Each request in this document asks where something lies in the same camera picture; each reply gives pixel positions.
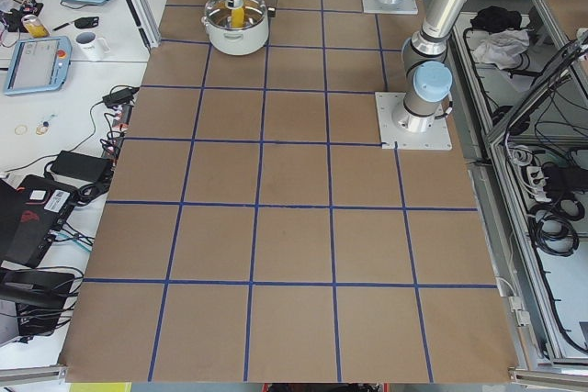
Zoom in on yellow corn cob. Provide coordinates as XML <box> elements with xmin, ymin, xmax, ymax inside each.
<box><xmin>231</xmin><ymin>6</ymin><xmax>245</xmax><ymax>29</ymax></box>

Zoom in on glass pot lid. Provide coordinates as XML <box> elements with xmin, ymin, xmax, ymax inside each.
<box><xmin>205</xmin><ymin>0</ymin><xmax>267</xmax><ymax>30</ymax></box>

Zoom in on pale green steel pot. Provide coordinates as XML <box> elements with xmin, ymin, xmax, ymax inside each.
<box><xmin>201</xmin><ymin>8</ymin><xmax>269</xmax><ymax>56</ymax></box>

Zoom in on white mug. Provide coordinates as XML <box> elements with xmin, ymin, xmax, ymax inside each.
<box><xmin>75</xmin><ymin>31</ymin><xmax>110</xmax><ymax>62</ymax></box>

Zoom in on black power adapter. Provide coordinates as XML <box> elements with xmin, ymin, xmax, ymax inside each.
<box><xmin>102</xmin><ymin>86</ymin><xmax>139</xmax><ymax>108</ymax></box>

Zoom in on blue teach pendant near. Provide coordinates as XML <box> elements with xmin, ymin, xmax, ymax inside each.
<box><xmin>3</xmin><ymin>36</ymin><xmax>72</xmax><ymax>95</ymax></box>

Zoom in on black cloth bundle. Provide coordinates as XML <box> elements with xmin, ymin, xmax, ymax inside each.
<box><xmin>470</xmin><ymin>6</ymin><xmax>522</xmax><ymax>33</ymax></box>

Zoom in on black power brick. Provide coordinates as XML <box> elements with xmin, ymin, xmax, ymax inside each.
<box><xmin>49</xmin><ymin>151</ymin><xmax>113</xmax><ymax>183</ymax></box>

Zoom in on white cloth bundle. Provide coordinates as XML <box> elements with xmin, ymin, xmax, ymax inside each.
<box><xmin>472</xmin><ymin>29</ymin><xmax>529</xmax><ymax>70</ymax></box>

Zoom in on black laptop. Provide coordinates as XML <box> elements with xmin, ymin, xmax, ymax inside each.
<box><xmin>1</xmin><ymin>174</ymin><xmax>77</xmax><ymax>268</ymax></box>

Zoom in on coiled black cables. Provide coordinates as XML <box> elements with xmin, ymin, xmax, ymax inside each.
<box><xmin>527</xmin><ymin>198</ymin><xmax>581</xmax><ymax>258</ymax></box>

